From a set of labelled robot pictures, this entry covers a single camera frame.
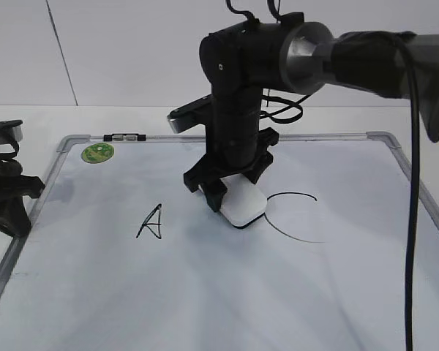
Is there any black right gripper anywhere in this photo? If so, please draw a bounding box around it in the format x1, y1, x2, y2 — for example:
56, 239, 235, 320
184, 127, 279, 212

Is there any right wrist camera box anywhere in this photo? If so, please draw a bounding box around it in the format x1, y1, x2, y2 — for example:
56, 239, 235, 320
167, 94, 213, 134

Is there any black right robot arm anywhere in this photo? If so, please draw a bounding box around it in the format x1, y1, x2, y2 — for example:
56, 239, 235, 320
184, 12, 439, 211

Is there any black hanging clip on frame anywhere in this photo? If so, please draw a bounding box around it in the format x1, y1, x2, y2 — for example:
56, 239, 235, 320
102, 133, 146, 143

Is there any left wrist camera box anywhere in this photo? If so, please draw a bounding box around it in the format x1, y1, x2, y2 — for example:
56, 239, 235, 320
0, 120, 23, 145

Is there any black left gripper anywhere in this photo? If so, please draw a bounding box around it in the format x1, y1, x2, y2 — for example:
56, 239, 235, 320
0, 143, 45, 237

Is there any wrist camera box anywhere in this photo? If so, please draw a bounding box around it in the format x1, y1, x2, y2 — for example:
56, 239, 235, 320
167, 94, 213, 134
0, 120, 23, 145

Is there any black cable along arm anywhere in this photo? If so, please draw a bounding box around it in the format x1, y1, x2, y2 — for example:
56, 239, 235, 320
394, 31, 424, 351

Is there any round green magnet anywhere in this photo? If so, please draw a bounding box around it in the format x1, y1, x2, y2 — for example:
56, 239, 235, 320
80, 143, 114, 165

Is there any white rectangular eraser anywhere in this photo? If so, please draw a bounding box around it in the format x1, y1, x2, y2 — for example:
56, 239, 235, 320
219, 174, 267, 228

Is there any white whiteboard with metal frame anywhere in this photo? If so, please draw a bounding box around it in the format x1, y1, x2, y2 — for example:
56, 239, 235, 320
0, 130, 439, 351

